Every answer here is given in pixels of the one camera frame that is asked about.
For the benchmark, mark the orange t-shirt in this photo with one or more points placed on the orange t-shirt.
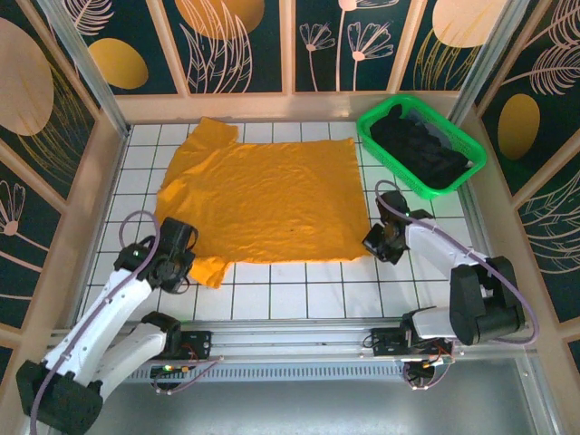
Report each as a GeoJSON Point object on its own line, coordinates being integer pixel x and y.
{"type": "Point", "coordinates": [272, 195]}

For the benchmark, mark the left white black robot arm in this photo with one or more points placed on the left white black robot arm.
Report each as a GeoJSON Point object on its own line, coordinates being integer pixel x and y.
{"type": "Point", "coordinates": [90, 335]}

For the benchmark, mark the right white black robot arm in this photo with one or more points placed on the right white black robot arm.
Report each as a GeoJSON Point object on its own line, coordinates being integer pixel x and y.
{"type": "Point", "coordinates": [480, 299]}

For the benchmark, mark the black t-shirt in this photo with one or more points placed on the black t-shirt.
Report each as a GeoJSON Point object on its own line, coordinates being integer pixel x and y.
{"type": "Point", "coordinates": [417, 149]}

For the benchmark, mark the left controller circuit board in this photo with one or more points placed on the left controller circuit board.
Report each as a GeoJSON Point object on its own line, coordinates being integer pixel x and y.
{"type": "Point", "coordinates": [170, 368]}

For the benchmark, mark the controller circuit board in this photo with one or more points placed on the controller circuit board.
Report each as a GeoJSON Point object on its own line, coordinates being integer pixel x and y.
{"type": "Point", "coordinates": [437, 360]}
{"type": "Point", "coordinates": [170, 368]}

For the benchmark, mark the grey-blue t-shirt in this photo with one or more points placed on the grey-blue t-shirt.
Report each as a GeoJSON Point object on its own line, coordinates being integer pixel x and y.
{"type": "Point", "coordinates": [437, 131]}

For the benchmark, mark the green plastic basket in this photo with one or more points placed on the green plastic basket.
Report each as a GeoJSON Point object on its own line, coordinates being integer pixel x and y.
{"type": "Point", "coordinates": [476, 147]}

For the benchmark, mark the right controller circuit board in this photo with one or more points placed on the right controller circuit board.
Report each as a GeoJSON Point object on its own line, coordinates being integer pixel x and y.
{"type": "Point", "coordinates": [437, 360]}

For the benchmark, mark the grey metal shelf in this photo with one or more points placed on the grey metal shelf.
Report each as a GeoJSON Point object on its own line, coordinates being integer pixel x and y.
{"type": "Point", "coordinates": [290, 408]}

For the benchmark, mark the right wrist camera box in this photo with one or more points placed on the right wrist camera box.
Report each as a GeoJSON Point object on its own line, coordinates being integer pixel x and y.
{"type": "Point", "coordinates": [374, 241]}

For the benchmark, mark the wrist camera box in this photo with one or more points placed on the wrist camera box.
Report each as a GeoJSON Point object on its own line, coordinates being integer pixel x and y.
{"type": "Point", "coordinates": [179, 232]}
{"type": "Point", "coordinates": [374, 241]}

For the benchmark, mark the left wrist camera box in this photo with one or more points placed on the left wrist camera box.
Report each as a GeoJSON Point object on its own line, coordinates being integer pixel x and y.
{"type": "Point", "coordinates": [179, 232]}

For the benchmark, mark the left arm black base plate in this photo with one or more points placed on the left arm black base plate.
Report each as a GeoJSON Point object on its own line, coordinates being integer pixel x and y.
{"type": "Point", "coordinates": [197, 342]}

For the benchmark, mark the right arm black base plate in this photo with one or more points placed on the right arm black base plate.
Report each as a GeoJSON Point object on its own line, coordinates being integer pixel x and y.
{"type": "Point", "coordinates": [385, 340]}

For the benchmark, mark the aluminium mounting rail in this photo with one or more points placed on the aluminium mounting rail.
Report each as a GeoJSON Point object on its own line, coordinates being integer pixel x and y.
{"type": "Point", "coordinates": [290, 337]}

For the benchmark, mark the aluminium frame post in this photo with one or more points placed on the aluminium frame post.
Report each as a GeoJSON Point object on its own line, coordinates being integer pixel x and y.
{"type": "Point", "coordinates": [86, 68]}
{"type": "Point", "coordinates": [485, 59]}

